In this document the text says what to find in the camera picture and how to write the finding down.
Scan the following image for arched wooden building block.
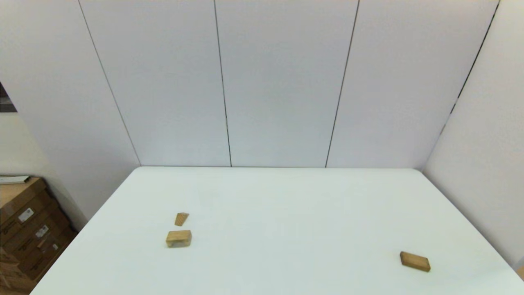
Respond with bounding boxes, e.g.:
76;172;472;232
165;230;192;248

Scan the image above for rectangular wooden building block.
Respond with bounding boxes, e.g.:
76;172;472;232
400;251;431;272

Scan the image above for cardboard box with white label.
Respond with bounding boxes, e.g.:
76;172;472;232
4;209;78;283
0;177;62;236

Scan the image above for plain brown cardboard box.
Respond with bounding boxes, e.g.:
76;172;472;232
0;248;23;293

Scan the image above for dark wall picture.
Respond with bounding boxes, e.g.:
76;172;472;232
0;82;18;113

